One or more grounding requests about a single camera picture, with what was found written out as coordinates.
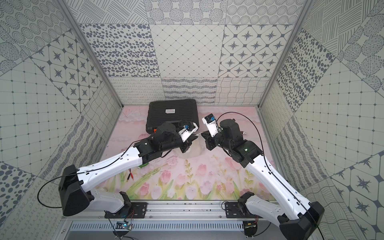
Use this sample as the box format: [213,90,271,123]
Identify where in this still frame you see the cream cloth drawstring bag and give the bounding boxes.
[174,137,206,159]

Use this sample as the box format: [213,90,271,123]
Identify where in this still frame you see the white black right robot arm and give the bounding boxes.
[202,115,325,240]

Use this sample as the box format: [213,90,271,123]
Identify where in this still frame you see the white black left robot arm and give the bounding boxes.
[59,122,199,217]

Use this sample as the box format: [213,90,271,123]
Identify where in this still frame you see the black plastic tool case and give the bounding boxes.
[146,99,200,134]

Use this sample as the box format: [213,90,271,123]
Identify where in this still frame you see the red black clip leads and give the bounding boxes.
[127,169,134,182]

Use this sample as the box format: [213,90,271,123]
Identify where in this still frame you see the small circuit board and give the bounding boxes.
[117,221,133,231]

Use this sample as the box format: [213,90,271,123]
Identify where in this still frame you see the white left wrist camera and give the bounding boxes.
[179,122,199,143]

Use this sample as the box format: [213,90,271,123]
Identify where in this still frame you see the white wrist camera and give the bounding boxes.
[179,122,199,143]
[202,114,220,137]

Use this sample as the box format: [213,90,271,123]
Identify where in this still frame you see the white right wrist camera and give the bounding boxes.
[202,114,220,137]

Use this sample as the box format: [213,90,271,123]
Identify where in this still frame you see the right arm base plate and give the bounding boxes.
[221,201,261,220]

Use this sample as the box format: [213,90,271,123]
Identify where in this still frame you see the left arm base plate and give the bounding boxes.
[105,202,148,219]

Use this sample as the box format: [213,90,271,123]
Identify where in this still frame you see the aluminium mounting rail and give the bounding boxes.
[53,201,285,240]

